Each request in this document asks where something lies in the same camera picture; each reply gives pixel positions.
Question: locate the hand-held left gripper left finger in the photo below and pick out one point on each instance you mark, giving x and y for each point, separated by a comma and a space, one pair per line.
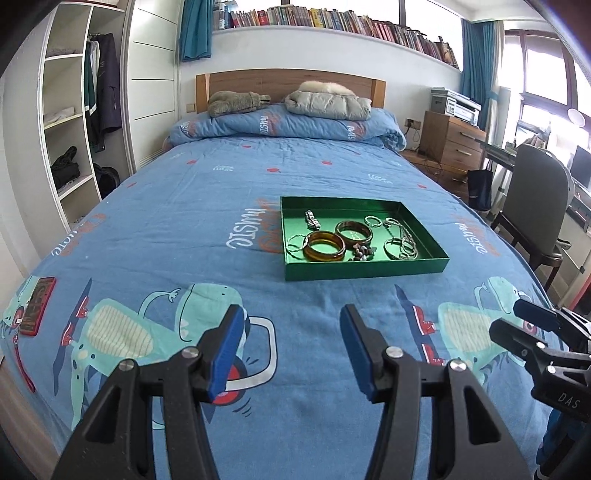
226, 350

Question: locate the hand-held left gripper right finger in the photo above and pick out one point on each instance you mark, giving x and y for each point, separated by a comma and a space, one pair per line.
358, 350

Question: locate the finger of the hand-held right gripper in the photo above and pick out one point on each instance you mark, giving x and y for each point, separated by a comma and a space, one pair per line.
512, 337
535, 314

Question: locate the light amber bangle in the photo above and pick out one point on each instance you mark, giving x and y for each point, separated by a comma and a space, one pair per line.
323, 258

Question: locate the silver adjustable bangle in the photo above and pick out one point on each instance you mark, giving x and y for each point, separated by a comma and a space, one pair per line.
386, 249

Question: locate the dark amber bangle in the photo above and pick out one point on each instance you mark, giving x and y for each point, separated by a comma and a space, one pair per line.
354, 242

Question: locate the thin silver bangle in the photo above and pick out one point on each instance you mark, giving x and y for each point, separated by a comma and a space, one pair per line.
304, 238

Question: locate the twisted silver bangle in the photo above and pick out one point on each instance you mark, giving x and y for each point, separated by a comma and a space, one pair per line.
365, 220

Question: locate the green tray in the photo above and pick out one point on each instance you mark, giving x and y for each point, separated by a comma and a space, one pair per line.
346, 210

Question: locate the grey chair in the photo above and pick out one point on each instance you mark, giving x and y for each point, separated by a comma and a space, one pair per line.
535, 198

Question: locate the dark tote bag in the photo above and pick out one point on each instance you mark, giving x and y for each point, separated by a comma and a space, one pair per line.
480, 189

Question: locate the blue printed bed sheet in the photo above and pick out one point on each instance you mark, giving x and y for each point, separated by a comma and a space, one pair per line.
184, 207

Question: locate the computer monitor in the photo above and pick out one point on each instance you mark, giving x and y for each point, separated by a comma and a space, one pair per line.
581, 166

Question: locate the wooden dresser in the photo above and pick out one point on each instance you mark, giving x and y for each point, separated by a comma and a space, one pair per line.
455, 143

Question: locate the red cased phone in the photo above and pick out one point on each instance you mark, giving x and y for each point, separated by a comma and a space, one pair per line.
37, 304

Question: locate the round white lamp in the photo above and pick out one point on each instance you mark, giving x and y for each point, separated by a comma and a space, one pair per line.
577, 117

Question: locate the dark backpack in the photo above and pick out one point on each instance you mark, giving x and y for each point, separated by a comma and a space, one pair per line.
106, 180

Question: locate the white printer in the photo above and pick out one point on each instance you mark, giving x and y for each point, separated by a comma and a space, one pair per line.
455, 106

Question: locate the folded blue duvet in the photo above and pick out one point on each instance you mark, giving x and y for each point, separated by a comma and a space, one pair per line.
314, 127

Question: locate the black folded clothes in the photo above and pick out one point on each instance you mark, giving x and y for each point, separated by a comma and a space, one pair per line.
64, 168

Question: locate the grey plush garment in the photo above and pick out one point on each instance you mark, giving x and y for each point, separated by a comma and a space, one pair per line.
235, 102

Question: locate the grey puffer jacket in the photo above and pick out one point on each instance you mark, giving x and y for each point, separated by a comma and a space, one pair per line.
323, 104

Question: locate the long teal curtain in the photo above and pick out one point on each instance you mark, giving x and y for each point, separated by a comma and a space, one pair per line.
480, 69

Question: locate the wooden headboard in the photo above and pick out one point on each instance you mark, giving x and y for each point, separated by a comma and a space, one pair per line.
258, 81

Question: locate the folded white clothes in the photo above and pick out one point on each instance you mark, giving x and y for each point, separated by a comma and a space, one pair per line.
60, 115

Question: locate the dark hanging jacket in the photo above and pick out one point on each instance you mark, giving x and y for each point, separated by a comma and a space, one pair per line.
110, 83

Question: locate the green white hanging jacket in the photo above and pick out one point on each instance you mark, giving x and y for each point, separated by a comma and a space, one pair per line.
90, 92

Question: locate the white wardrobe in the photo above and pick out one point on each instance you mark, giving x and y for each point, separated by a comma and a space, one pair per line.
152, 55

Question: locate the short teal curtain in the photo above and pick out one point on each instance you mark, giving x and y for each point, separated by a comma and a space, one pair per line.
196, 27

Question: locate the row of books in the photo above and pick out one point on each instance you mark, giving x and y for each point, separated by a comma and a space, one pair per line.
323, 18

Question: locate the folded grey clothes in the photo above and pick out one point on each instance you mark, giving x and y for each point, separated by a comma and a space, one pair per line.
62, 51

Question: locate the wall socket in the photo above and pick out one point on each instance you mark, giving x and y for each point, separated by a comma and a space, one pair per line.
412, 123

